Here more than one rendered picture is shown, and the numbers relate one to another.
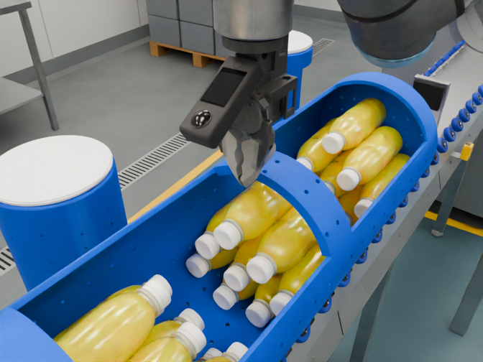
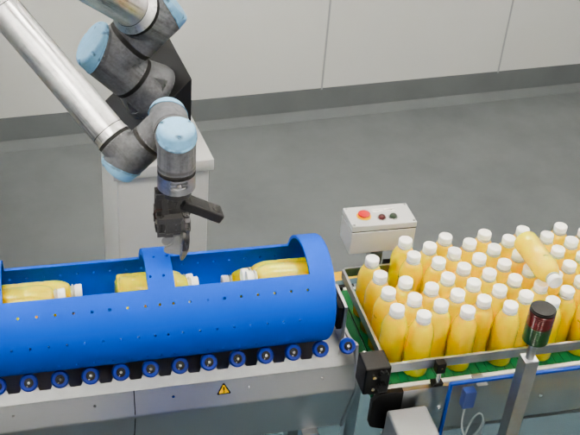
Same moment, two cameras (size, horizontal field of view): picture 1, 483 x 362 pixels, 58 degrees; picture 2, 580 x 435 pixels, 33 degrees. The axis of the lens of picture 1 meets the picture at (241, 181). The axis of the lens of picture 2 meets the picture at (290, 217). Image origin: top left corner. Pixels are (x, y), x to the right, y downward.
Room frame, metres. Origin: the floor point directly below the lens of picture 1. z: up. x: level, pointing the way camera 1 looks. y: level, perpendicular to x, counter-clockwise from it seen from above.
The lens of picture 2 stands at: (1.93, 1.34, 2.72)
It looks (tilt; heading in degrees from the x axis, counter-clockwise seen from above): 35 degrees down; 216
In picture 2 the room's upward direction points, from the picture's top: 5 degrees clockwise
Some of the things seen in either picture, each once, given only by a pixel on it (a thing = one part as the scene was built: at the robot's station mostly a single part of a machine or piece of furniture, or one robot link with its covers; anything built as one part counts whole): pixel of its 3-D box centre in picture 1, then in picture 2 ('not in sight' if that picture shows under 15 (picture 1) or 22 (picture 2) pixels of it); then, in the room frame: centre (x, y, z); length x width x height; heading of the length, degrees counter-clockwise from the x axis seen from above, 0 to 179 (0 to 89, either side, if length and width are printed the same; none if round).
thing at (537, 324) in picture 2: not in sight; (540, 317); (0.08, 0.78, 1.23); 0.06 x 0.06 x 0.04
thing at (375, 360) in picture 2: not in sight; (372, 372); (0.25, 0.44, 0.95); 0.10 x 0.07 x 0.10; 52
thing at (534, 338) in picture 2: not in sight; (537, 331); (0.08, 0.78, 1.18); 0.06 x 0.06 x 0.05
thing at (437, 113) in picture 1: (425, 104); not in sight; (1.21, -0.56, 1.00); 0.10 x 0.04 x 0.15; 52
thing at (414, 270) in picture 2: not in sight; (408, 283); (-0.09, 0.33, 0.99); 0.07 x 0.07 x 0.19
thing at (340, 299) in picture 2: not in sight; (336, 313); (0.16, 0.26, 0.99); 0.10 x 0.02 x 0.12; 52
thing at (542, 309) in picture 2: not in sight; (536, 333); (0.08, 0.78, 1.18); 0.06 x 0.06 x 0.16
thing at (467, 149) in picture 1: (456, 148); not in sight; (1.09, -0.63, 0.92); 0.08 x 0.03 x 0.05; 52
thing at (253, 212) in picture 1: (264, 202); (155, 287); (0.56, -0.04, 1.15); 0.19 x 0.07 x 0.07; 142
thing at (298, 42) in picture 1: (277, 41); not in sight; (1.72, -0.14, 1.03); 0.28 x 0.28 x 0.01
